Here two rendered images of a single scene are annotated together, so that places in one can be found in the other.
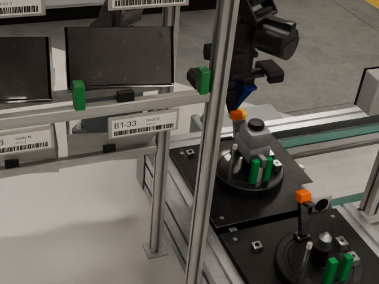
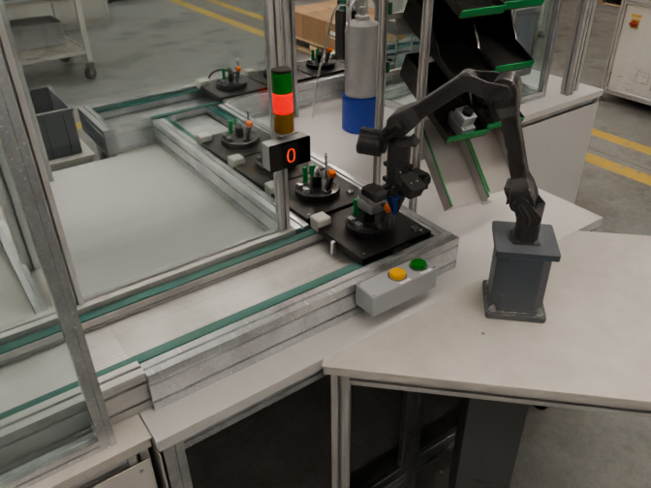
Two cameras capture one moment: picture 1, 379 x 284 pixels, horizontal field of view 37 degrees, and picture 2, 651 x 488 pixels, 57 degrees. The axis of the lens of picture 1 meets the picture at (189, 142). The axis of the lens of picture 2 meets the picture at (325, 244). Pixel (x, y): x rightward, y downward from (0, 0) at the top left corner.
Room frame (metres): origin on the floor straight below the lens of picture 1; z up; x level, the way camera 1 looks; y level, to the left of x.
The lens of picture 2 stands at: (2.28, -0.50, 1.84)
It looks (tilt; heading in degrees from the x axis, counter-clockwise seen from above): 33 degrees down; 170
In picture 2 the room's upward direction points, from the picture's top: 1 degrees counter-clockwise
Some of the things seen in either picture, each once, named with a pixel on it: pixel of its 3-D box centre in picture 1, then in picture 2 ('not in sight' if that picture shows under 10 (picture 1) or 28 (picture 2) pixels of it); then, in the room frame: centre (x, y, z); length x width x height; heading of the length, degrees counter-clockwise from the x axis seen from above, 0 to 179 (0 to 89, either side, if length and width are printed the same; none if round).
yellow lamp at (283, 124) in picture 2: not in sight; (283, 121); (0.85, -0.34, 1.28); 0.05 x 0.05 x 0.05
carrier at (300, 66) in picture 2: not in sight; (320, 57); (-0.66, 0.01, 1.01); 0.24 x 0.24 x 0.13; 25
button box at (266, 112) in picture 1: (236, 126); (396, 285); (1.11, -0.11, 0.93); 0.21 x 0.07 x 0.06; 115
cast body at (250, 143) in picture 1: (256, 140); (368, 196); (0.87, -0.12, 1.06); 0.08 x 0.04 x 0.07; 25
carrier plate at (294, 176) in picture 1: (246, 178); (369, 228); (0.88, -0.12, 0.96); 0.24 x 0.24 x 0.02; 25
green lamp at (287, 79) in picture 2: not in sight; (281, 81); (0.85, -0.34, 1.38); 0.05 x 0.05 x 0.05
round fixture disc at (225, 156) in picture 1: (247, 171); (369, 223); (0.88, -0.12, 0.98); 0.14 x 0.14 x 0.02
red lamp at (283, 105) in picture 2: not in sight; (282, 102); (0.85, -0.34, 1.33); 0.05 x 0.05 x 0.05
